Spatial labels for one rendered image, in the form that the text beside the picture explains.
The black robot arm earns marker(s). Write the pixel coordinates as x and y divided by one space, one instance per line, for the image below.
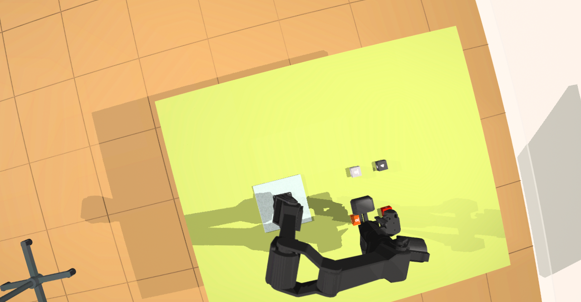
385 258

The red block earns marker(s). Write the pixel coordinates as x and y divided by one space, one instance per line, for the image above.
385 208

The orange digit block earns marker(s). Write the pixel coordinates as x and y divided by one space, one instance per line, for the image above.
355 219

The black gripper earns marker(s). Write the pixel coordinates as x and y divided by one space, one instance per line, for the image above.
361 206

